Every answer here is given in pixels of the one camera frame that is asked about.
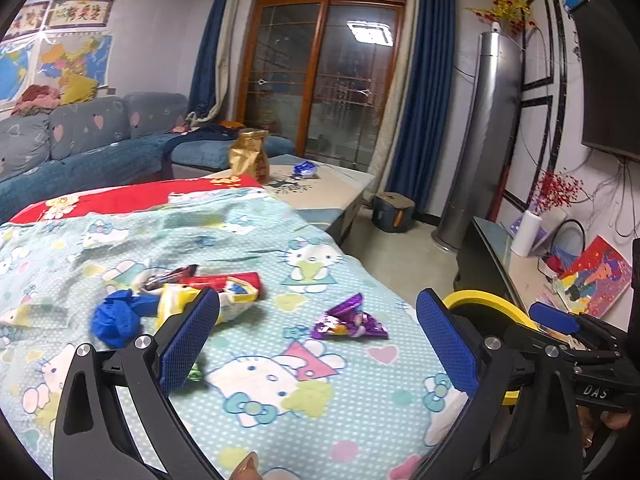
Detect China map poster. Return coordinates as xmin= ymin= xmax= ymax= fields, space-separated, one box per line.
xmin=34 ymin=32 xmax=113 ymax=90

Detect blue grey sofa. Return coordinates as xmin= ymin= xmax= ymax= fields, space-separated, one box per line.
xmin=0 ymin=91 xmax=296 ymax=224

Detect white vase with red berries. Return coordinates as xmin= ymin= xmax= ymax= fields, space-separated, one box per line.
xmin=511 ymin=170 xmax=582 ymax=257

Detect blue curtain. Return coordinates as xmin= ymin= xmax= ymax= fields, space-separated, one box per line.
xmin=189 ymin=0 xmax=227 ymax=120
xmin=386 ymin=0 xmax=456 ymax=214

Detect wall mounted television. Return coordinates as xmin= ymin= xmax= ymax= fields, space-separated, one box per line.
xmin=570 ymin=0 xmax=639 ymax=160

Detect blue paper ball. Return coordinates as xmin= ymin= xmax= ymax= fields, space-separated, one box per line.
xmin=90 ymin=289 xmax=160 ymax=349

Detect black wire hoop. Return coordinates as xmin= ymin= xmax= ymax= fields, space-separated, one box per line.
xmin=544 ymin=218 xmax=586 ymax=274

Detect yellow cushion on sofa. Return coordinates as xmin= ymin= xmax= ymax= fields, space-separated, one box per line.
xmin=60 ymin=74 xmax=99 ymax=105

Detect blue candy wrapper on table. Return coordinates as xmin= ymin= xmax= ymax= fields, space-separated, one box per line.
xmin=292 ymin=160 xmax=318 ymax=179

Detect blue curtain right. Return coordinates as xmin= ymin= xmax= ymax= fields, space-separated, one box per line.
xmin=386 ymin=0 xmax=456 ymax=214

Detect purple candy wrapper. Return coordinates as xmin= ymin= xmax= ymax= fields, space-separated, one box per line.
xmin=310 ymin=294 xmax=388 ymax=339

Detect yellow rimmed black trash bin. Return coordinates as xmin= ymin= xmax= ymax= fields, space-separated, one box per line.
xmin=444 ymin=289 xmax=534 ymax=413

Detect world map poster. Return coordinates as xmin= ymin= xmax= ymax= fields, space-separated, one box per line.
xmin=0 ymin=41 xmax=34 ymax=105

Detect Hello Kitty patterned blanket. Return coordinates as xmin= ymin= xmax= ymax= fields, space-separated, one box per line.
xmin=1 ymin=177 xmax=468 ymax=479

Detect silver tower air conditioner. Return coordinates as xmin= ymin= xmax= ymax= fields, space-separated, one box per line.
xmin=432 ymin=24 xmax=522 ymax=252

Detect long coffee table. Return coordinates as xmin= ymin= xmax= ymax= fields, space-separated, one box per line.
xmin=207 ymin=153 xmax=377 ymax=246

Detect gold snack bag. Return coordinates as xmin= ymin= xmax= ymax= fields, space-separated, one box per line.
xmin=229 ymin=129 xmax=270 ymax=184

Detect yellow white snack wrapper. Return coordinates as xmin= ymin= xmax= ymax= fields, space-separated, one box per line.
xmin=155 ymin=291 xmax=258 ymax=330

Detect framed wall picture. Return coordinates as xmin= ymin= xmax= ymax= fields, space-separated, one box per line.
xmin=46 ymin=0 xmax=114 ymax=29

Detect red snack wrapper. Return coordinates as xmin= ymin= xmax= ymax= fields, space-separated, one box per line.
xmin=142 ymin=264 xmax=262 ymax=302

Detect pink clothes pile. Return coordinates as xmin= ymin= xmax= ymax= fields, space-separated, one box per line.
xmin=11 ymin=84 xmax=61 ymax=117

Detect yellow artificial flowers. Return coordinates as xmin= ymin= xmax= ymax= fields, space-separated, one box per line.
xmin=466 ymin=0 xmax=536 ymax=37

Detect blue curtain left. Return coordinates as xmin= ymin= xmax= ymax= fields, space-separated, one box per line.
xmin=189 ymin=0 xmax=227 ymax=120

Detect wooden framed glass door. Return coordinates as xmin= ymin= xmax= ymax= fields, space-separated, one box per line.
xmin=235 ymin=0 xmax=406 ymax=171

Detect blue storage box on floor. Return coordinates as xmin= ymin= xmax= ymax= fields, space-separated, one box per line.
xmin=372 ymin=192 xmax=416 ymax=233

